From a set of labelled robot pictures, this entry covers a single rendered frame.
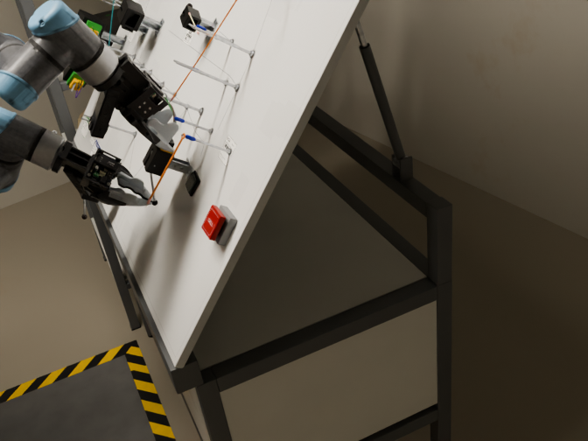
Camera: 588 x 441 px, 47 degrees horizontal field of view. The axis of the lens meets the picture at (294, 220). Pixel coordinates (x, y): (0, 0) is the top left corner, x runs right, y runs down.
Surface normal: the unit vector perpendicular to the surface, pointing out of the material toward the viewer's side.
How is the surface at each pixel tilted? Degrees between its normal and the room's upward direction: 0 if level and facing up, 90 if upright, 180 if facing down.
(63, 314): 0
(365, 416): 90
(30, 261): 0
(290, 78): 53
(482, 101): 90
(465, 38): 90
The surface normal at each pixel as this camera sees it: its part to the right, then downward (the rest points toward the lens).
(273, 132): -0.79, -0.24
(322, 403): 0.42, 0.46
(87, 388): -0.12, -0.83
